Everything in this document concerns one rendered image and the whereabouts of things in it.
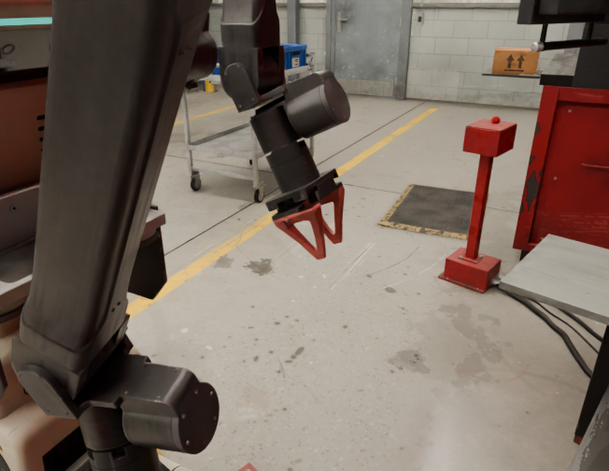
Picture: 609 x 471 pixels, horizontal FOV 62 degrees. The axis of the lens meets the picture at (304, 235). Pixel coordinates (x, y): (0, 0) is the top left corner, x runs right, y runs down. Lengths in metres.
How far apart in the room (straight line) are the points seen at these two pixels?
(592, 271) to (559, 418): 1.37
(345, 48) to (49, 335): 7.80
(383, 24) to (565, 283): 7.31
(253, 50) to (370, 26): 7.30
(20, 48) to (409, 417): 1.61
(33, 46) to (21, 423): 0.47
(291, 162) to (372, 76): 7.33
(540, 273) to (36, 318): 0.54
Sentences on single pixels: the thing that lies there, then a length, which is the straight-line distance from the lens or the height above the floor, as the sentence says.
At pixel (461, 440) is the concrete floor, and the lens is 1.86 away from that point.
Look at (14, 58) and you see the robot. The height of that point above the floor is 1.25.
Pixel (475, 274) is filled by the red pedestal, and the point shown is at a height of 0.09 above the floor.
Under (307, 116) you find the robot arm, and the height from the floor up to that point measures 1.18.
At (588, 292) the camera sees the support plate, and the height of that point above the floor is 1.00.
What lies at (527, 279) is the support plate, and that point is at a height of 1.00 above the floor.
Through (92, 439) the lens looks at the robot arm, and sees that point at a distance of 0.50.
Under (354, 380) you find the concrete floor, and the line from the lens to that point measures 2.00.
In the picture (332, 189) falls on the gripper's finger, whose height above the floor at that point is 1.07.
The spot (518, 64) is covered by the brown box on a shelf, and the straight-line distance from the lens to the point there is 2.68.
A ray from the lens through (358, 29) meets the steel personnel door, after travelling 8.00.
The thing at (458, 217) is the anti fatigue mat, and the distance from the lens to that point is 3.49.
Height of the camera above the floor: 1.30
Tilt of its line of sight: 25 degrees down
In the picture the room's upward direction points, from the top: straight up
